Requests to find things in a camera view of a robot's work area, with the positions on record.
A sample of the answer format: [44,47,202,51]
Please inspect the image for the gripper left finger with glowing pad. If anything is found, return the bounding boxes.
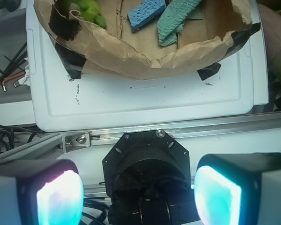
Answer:
[0,159,84,225]

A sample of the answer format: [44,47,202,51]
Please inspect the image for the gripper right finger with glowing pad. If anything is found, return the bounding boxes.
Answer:
[194,152,281,225]

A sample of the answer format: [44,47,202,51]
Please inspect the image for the teal microfiber cloth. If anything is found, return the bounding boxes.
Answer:
[157,0,201,47]

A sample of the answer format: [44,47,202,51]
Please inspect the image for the white plastic bin lid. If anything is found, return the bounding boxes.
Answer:
[26,0,268,132]

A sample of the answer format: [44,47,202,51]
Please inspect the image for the black tape piece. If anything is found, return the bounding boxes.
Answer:
[197,62,221,81]

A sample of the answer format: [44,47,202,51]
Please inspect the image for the black hex keys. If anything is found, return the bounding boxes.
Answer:
[0,42,28,92]

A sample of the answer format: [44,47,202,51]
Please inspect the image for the brown paper bag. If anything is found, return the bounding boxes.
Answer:
[34,0,261,80]

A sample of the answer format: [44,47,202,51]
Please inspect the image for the green plush toy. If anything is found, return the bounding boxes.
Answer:
[56,0,106,28]

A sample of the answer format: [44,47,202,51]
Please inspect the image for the blue sponge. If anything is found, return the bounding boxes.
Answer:
[127,0,166,33]

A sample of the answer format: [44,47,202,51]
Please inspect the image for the aluminium extrusion rail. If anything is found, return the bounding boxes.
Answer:
[0,112,281,168]

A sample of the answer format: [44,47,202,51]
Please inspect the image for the metal corner bracket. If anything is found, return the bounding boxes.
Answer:
[61,132,91,152]

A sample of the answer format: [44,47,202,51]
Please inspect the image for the black cable bundle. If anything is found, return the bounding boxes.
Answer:
[0,119,47,158]

